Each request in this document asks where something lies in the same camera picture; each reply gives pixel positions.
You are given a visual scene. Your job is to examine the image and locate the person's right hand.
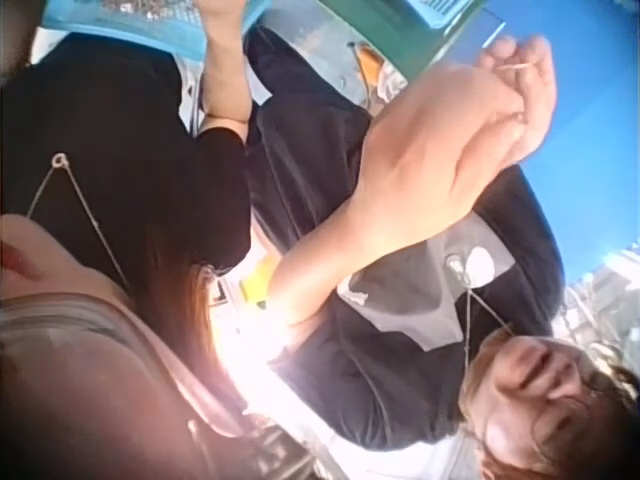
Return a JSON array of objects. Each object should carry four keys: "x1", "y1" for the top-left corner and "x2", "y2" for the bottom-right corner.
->
[{"x1": 194, "y1": 0, "x2": 252, "y2": 47}]

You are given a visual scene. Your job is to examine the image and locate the light blue plastic crate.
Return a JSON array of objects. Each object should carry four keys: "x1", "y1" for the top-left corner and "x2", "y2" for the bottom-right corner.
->
[{"x1": 38, "y1": 0, "x2": 207, "y2": 58}]

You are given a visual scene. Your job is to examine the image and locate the orange tool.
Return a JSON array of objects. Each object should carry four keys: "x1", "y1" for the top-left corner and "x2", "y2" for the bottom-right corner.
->
[{"x1": 348, "y1": 41, "x2": 387, "y2": 90}]

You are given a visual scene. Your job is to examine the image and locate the green plastic crate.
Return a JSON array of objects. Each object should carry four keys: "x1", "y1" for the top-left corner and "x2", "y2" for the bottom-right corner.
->
[{"x1": 319, "y1": 0, "x2": 504, "y2": 85}]

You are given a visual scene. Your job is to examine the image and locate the yellow object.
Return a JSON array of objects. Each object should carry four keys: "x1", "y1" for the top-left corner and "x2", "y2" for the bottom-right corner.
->
[{"x1": 239, "y1": 259, "x2": 281, "y2": 307}]

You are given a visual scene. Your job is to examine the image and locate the pale heap of goods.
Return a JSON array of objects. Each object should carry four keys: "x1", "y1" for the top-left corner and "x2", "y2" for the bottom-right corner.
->
[{"x1": 562, "y1": 247, "x2": 640, "y2": 364}]

